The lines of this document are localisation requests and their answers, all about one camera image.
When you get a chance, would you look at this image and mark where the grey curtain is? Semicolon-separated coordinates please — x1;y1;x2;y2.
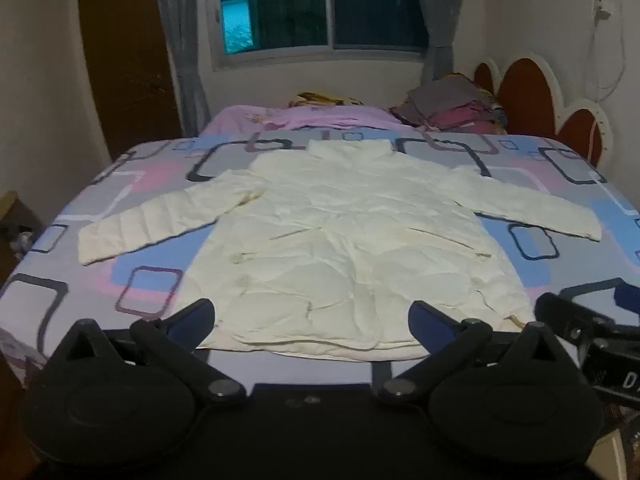
410;0;476;86
152;0;213;138

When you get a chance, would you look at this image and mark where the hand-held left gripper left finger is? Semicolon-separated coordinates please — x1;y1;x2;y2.
49;298;248;404

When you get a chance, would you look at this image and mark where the sliding glass window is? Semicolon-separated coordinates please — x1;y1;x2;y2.
205;0;436;71

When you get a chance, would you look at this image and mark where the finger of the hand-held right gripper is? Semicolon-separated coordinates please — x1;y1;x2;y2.
534;291;623;350
614;281;640;318

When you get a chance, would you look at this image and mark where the wooden bedside table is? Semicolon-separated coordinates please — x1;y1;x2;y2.
0;190;45;273

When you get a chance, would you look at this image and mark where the white puffer jacket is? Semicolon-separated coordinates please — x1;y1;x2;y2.
78;140;603;363

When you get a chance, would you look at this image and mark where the pink blanket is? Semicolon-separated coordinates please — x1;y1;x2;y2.
200;104;418;137

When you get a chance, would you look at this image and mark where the stack of folded clothes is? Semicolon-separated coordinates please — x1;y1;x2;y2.
390;74;508;136

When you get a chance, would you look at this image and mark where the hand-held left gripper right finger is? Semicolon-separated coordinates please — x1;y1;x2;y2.
376;301;577;406

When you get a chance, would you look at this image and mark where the brown wooden door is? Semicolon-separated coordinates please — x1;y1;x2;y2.
77;0;183;161

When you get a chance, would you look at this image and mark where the brown and white headboard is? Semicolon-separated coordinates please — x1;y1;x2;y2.
472;50;615;168

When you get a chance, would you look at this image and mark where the yellow printed cloth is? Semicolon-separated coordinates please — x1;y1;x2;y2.
287;91;363;109

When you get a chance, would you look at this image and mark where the bed with patterned sheet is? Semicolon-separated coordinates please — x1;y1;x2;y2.
0;127;640;461

